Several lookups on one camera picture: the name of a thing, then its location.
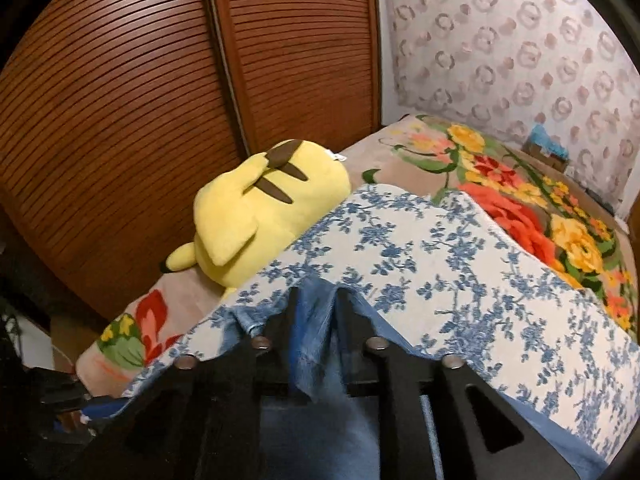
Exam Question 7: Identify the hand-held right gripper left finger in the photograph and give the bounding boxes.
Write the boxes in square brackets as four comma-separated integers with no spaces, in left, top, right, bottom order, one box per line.
[95,287,302,480]

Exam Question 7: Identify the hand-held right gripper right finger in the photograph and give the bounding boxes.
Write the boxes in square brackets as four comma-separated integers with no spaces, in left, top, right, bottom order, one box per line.
[334,290,586,480]

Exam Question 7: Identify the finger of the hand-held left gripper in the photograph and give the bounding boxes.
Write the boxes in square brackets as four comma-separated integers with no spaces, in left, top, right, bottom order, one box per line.
[35,370,101,416]

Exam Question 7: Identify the blue denim pants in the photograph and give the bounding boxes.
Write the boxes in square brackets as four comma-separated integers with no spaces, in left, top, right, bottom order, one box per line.
[82,277,608,480]

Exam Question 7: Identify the white blue-flowered quilt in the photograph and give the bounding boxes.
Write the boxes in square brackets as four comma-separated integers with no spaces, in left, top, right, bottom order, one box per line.
[122,183,640,466]

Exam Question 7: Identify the yellow plush toy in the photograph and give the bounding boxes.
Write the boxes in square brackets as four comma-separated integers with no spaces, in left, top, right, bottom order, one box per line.
[159,138,351,301]

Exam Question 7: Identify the floral blanket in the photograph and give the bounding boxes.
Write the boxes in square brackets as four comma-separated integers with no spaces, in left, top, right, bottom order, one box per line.
[75,112,633,398]

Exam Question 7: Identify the small cardboard box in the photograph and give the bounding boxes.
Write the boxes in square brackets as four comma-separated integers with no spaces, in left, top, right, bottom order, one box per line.
[522,137,571,173]

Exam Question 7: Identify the black flat box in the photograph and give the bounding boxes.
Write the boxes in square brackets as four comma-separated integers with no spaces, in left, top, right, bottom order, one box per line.
[582,187,617,216]

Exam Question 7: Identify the blue plastic bag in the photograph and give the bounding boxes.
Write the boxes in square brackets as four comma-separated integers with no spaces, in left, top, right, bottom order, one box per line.
[530,122,568,158]

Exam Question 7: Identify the wooden louvered wardrobe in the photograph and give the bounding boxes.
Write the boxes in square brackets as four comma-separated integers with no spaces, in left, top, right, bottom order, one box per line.
[0,0,383,321]

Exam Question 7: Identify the ring-patterned sheer curtain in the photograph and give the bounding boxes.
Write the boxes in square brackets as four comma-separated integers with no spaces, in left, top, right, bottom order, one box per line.
[382,0,636,221]

